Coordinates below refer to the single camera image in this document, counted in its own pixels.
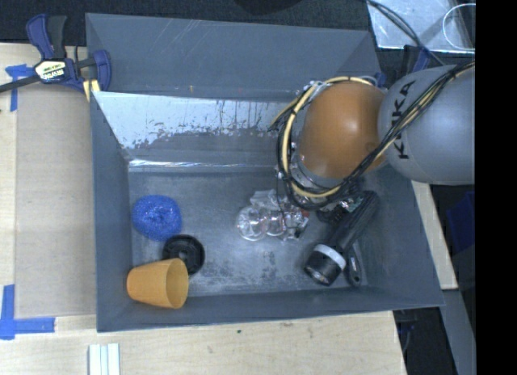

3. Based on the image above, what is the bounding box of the grey metal bin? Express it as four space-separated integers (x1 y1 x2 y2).
84 12 446 333

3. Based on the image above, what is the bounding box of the small black tool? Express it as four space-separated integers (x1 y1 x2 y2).
346 242 364 288

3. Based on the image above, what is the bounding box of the black round ring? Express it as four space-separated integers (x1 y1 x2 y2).
162 234 206 276

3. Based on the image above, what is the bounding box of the blue scrubber ball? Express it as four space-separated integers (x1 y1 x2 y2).
131 194 183 242

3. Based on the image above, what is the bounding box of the black flashlight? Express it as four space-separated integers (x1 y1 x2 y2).
303 190 381 287

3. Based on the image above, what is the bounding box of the orange plastic cup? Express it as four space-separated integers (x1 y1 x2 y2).
125 258 191 310

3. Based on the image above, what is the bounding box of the clear glass thing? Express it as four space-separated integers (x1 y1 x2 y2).
235 189 310 243

